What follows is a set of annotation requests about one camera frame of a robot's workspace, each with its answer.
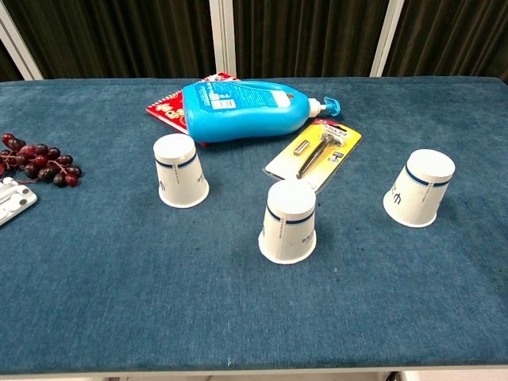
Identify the dark red grape bunch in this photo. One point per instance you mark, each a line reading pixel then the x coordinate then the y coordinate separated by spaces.
pixel 39 160

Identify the yellow razor blister pack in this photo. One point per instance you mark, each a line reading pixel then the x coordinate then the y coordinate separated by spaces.
pixel 343 139

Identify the dark pleated curtain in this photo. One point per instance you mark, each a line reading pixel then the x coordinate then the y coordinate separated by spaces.
pixel 119 35

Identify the white frame post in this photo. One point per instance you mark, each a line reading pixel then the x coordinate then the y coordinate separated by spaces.
pixel 387 35
pixel 20 51
pixel 223 35

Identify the blue table cloth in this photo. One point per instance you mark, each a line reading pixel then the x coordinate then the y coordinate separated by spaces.
pixel 119 278

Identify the white paper cup blue stripe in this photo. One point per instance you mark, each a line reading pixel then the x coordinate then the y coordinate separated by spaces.
pixel 420 190
pixel 289 226
pixel 178 176

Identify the red spiral notebook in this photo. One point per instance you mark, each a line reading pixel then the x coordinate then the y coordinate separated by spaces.
pixel 166 112

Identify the blue pump detergent bottle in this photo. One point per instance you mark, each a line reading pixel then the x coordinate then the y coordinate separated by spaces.
pixel 246 115

